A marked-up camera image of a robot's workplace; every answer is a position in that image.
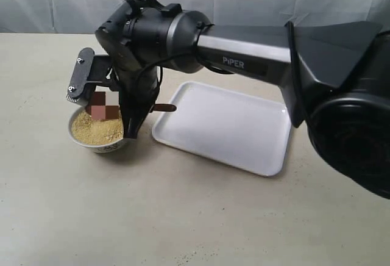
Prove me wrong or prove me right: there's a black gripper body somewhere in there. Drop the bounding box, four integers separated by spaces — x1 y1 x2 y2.
113 65 160 117

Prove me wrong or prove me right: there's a brown wooden spoon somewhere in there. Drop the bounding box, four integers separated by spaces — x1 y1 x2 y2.
151 104 177 112

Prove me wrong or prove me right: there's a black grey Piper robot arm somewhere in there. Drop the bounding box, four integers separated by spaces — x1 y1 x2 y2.
95 4 389 198

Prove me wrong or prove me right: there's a white patterned ceramic bowl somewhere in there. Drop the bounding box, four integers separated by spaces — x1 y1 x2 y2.
68 107 130 154

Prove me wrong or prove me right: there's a white rectangular plastic tray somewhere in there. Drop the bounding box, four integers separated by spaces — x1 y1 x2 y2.
152 81 291 177

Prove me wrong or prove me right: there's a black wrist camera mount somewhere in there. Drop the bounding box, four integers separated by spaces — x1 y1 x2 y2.
66 48 118 107

